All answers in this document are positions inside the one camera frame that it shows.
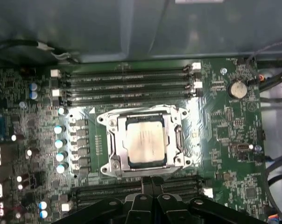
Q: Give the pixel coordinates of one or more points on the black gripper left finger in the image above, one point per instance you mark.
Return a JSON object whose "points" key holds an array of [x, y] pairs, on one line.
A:
{"points": [[122, 214]]}

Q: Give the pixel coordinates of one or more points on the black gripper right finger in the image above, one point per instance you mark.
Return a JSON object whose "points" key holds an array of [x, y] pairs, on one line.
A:
{"points": [[178, 214]]}

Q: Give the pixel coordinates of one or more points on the silver-topped CPU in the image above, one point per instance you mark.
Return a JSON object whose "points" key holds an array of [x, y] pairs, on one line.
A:
{"points": [[144, 140]]}

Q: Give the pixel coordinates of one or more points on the RAM slot black clips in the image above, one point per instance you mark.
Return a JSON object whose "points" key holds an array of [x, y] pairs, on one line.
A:
{"points": [[131, 80], [108, 193], [131, 97], [108, 186]]}

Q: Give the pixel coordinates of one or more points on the RAM slot white clips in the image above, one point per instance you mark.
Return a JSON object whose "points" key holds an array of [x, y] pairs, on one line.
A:
{"points": [[131, 88], [207, 192], [131, 73]]}

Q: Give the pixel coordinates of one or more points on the CPU socket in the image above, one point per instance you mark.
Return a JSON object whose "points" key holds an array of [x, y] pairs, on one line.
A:
{"points": [[105, 168]]}

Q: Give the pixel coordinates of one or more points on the green motherboard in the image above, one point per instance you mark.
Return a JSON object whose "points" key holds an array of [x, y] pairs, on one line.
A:
{"points": [[215, 163]]}

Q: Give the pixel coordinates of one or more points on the black square chip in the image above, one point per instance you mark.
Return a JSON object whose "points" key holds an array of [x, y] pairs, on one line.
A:
{"points": [[250, 192]]}

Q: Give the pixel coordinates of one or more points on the silver-top cylindrical capacitor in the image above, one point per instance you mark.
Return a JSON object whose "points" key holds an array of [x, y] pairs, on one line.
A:
{"points": [[61, 168], [60, 156], [59, 129], [60, 143]]}

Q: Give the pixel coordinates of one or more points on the blue-sleeved capacitor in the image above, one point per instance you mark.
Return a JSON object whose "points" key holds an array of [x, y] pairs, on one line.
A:
{"points": [[42, 205], [33, 86], [33, 95], [43, 213]]}

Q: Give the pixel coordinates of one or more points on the internal USB port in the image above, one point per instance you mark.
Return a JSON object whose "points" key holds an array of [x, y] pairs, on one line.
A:
{"points": [[244, 147]]}

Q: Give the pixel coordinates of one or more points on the silver coin battery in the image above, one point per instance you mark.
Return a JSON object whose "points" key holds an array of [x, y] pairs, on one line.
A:
{"points": [[237, 89]]}

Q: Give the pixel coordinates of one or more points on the open black PC case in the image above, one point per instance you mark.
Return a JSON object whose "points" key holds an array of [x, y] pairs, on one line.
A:
{"points": [[131, 28]]}

